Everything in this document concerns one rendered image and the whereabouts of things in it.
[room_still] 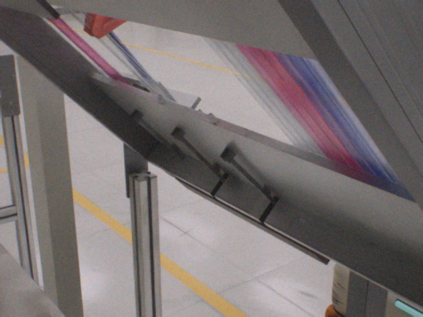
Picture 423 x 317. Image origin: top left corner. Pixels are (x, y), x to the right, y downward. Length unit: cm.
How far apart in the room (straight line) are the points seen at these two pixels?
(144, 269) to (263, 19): 84
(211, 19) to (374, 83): 17
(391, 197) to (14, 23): 58
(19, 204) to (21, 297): 100
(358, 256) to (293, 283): 125
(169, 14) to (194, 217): 194
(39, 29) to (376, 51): 70
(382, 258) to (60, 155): 70
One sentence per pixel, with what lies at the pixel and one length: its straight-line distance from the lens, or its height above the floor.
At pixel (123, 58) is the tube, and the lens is 74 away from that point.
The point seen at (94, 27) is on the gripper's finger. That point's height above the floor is 95.
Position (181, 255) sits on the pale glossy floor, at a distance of 210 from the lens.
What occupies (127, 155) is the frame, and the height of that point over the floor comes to 68.
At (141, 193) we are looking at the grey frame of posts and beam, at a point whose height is 61.
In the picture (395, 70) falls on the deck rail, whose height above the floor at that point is 99.
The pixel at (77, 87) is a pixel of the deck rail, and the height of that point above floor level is 83.
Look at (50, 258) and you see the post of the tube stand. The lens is 128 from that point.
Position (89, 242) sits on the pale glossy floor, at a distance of 223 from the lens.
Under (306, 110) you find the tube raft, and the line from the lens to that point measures 48.
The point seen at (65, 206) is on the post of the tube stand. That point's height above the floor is 54.
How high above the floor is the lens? 105
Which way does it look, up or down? 21 degrees down
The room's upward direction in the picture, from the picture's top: straight up
